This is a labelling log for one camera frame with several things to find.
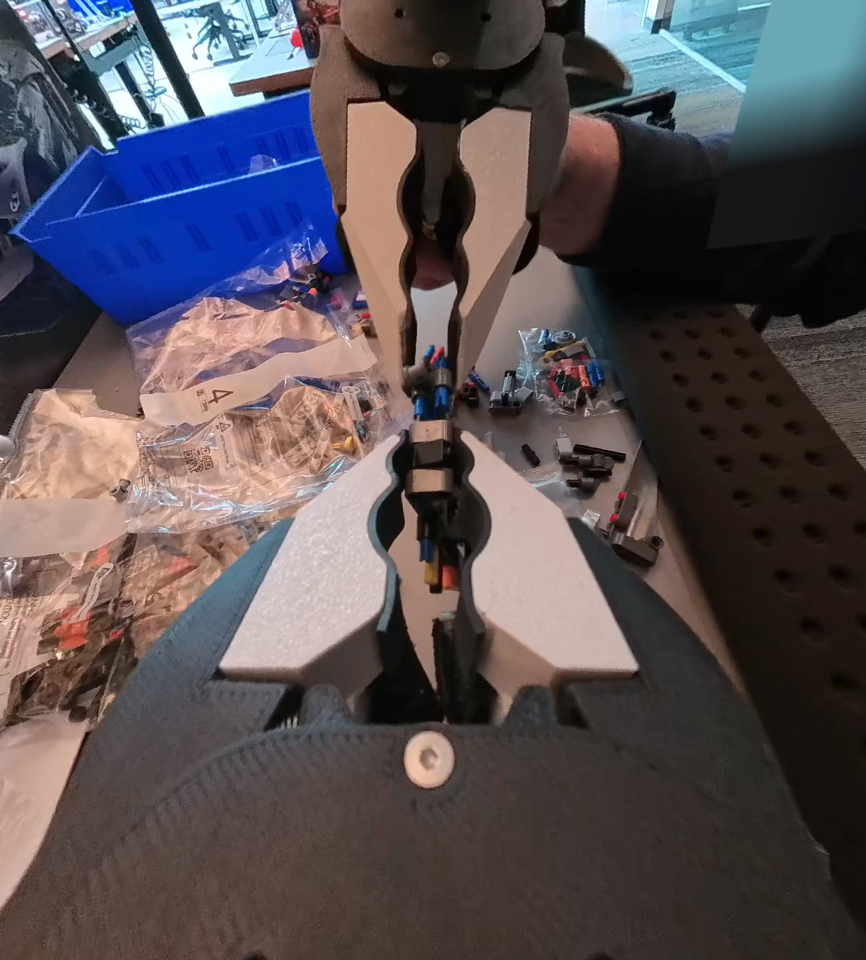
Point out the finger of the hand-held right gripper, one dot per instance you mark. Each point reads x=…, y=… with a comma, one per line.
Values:
x=500, y=217
x=373, y=217

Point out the blue plastic bin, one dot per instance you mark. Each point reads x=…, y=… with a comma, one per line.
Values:
x=178, y=240

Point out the person's right hand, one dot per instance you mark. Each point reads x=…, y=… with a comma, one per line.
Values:
x=586, y=187

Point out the black office chair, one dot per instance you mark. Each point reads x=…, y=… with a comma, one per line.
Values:
x=605, y=67

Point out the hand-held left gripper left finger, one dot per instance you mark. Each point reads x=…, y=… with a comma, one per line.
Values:
x=313, y=592

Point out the small clear bag of lego parts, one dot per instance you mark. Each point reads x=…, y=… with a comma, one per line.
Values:
x=568, y=371

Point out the scattered loose lego pieces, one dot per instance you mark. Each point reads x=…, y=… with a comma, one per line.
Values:
x=635, y=550

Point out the small grey lego piece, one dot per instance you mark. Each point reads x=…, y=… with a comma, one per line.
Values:
x=120, y=489

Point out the clear bag of black lego parts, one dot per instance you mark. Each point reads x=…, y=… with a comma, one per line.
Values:
x=73, y=660

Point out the person's right forearm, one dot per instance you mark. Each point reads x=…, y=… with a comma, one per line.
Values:
x=665, y=210

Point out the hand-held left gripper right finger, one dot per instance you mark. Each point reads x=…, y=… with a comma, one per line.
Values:
x=545, y=592

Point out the black window frame post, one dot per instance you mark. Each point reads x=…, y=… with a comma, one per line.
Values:
x=167, y=52

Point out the multicolour lego assembly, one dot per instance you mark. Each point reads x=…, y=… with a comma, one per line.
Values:
x=429, y=435

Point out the grey lego connector blue pins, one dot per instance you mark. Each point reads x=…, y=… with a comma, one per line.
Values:
x=422, y=403

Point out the large labelled bag of lego parts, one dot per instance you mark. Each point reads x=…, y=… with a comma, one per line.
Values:
x=253, y=337

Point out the distant wooden desk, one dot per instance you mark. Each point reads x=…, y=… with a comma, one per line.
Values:
x=275, y=75

